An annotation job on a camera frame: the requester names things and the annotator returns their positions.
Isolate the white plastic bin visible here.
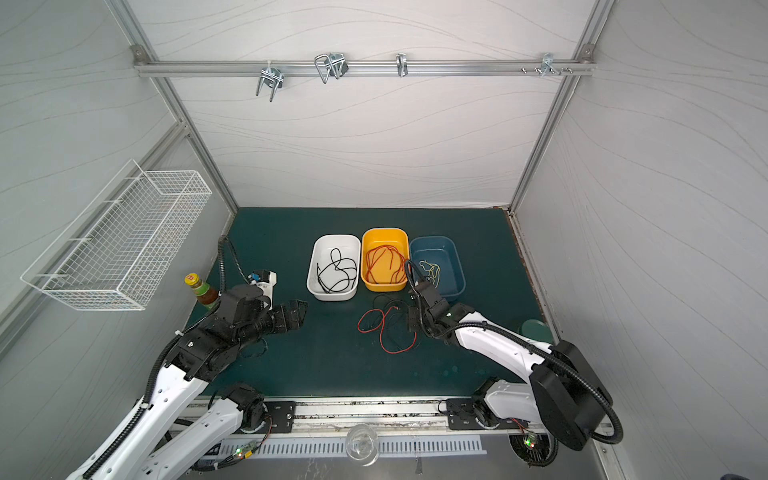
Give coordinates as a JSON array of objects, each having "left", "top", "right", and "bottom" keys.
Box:
[{"left": 306, "top": 234, "right": 362, "bottom": 302}]

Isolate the white vent grille strip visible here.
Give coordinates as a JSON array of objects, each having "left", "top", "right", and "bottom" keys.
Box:
[{"left": 249, "top": 435, "right": 487, "bottom": 462}]

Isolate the cable pile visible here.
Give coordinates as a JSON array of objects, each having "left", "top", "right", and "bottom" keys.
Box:
[{"left": 356, "top": 293, "right": 421, "bottom": 355}]

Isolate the aluminium crossbar rail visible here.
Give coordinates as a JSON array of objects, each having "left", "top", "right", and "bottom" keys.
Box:
[{"left": 134, "top": 57, "right": 597, "bottom": 78}]

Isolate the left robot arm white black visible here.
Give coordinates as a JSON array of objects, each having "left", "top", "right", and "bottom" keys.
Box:
[{"left": 69, "top": 270, "right": 308, "bottom": 479}]

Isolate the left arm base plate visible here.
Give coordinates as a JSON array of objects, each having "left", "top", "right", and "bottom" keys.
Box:
[{"left": 238, "top": 401, "right": 297, "bottom": 434}]

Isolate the metal bracket right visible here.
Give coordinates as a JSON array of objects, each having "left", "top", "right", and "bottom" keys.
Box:
[{"left": 520, "top": 53, "right": 574, "bottom": 77}]

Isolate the green lidded glass jar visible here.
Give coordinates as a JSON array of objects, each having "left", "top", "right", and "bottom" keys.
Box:
[{"left": 519, "top": 319, "right": 554, "bottom": 344}]

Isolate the white wire basket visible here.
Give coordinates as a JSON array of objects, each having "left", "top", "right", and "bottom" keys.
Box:
[{"left": 20, "top": 160, "right": 212, "bottom": 311}]

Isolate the yellow plastic bin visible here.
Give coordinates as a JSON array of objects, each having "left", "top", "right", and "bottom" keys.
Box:
[{"left": 361, "top": 228, "right": 410, "bottom": 293}]

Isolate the metal u-bolt clamp middle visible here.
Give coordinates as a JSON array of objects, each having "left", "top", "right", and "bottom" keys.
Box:
[{"left": 314, "top": 52, "right": 349, "bottom": 84}]

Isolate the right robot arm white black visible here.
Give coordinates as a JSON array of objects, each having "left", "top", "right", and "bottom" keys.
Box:
[{"left": 405, "top": 260, "right": 624, "bottom": 451}]

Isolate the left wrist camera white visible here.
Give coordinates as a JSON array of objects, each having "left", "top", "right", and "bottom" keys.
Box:
[{"left": 247, "top": 270, "right": 277, "bottom": 301}]

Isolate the metal clamp small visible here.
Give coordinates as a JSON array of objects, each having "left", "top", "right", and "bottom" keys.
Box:
[{"left": 395, "top": 53, "right": 408, "bottom": 78}]

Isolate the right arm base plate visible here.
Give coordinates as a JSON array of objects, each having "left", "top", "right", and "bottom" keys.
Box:
[{"left": 440, "top": 398, "right": 499, "bottom": 431}]

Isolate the clear glass cup front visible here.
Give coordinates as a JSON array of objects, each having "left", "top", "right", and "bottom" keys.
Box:
[{"left": 345, "top": 424, "right": 379, "bottom": 467}]

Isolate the metal u-bolt clamp left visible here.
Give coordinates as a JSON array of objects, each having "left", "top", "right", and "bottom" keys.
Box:
[{"left": 255, "top": 66, "right": 284, "bottom": 102}]

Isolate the blue plastic bin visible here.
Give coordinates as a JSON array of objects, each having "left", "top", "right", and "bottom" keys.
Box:
[{"left": 410, "top": 235, "right": 466, "bottom": 302}]

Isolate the sauce bottle yellow cap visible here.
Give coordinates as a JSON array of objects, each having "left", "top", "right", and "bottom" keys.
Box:
[{"left": 184, "top": 273, "right": 219, "bottom": 310}]

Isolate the metal u-bolt clamp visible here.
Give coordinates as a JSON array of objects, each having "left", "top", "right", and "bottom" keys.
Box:
[
  {"left": 314, "top": 52, "right": 349, "bottom": 84},
  {"left": 255, "top": 66, "right": 284, "bottom": 102}
]

